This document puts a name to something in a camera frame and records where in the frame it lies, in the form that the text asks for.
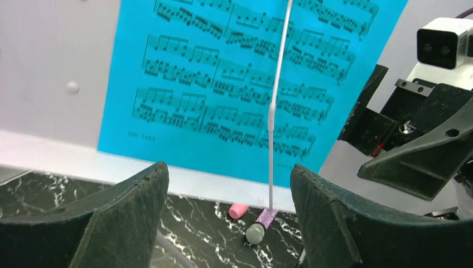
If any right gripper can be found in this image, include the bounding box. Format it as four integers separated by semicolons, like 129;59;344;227
337;64;472;201

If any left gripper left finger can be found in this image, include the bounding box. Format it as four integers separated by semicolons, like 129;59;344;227
1;161;169;267

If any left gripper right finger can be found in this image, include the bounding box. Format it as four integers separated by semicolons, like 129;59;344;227
290;164;472;267

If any pink microphone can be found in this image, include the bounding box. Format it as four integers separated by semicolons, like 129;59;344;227
228;203;249;219

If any silver tripod music stand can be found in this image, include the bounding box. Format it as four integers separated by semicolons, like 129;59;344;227
0;0;296;214

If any blue sheet music page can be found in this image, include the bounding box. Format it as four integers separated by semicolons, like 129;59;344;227
98;1;406;187

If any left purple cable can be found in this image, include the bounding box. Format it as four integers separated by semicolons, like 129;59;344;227
155;229;196;268

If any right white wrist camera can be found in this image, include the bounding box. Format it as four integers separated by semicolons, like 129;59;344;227
407;17;472;90

